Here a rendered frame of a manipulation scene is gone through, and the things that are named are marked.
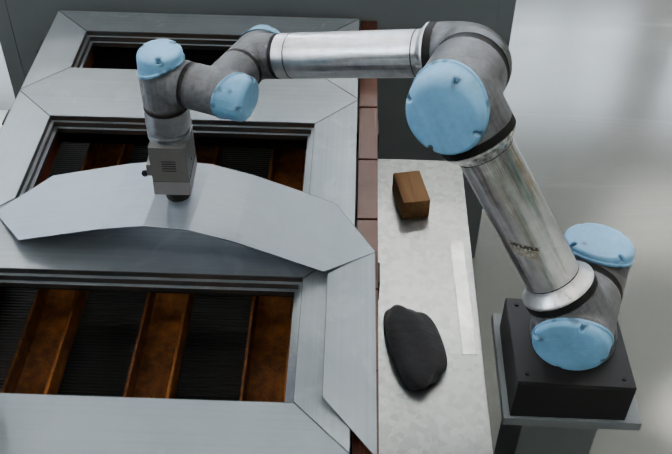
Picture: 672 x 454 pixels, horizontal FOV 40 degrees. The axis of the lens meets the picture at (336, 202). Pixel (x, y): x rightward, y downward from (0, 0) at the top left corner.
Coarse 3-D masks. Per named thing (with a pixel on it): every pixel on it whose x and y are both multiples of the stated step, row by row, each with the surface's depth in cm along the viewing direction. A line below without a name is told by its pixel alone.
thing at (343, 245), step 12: (336, 204) 175; (336, 216) 173; (336, 228) 171; (348, 228) 172; (336, 240) 169; (348, 240) 170; (360, 240) 171; (336, 252) 167; (348, 252) 168; (324, 264) 164; (336, 264) 165
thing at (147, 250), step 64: (64, 128) 198; (128, 128) 198; (256, 128) 197; (0, 256) 166; (64, 256) 167; (128, 256) 167; (192, 256) 167; (256, 256) 167; (320, 320) 156; (320, 384) 147
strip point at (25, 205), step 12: (48, 180) 178; (36, 192) 176; (12, 204) 175; (24, 204) 174; (36, 204) 173; (0, 216) 173; (12, 216) 172; (24, 216) 171; (12, 228) 169; (24, 228) 168
